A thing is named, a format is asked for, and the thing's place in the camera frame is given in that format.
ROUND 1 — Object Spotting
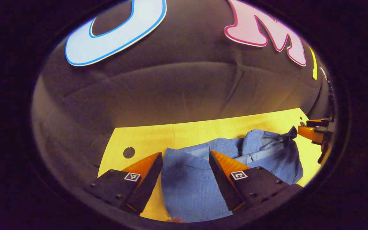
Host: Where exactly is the blue button shirt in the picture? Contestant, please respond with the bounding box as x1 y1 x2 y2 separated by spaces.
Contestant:
161 126 304 223

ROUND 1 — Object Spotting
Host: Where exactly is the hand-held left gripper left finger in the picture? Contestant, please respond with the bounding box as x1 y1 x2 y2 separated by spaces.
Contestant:
83 152 164 216

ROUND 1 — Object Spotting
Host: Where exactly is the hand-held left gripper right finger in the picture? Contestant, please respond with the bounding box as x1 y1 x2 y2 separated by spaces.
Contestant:
208 149 303 212

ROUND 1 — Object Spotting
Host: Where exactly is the black backdrop cloth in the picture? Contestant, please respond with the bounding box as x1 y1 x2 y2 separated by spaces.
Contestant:
31 0 334 192

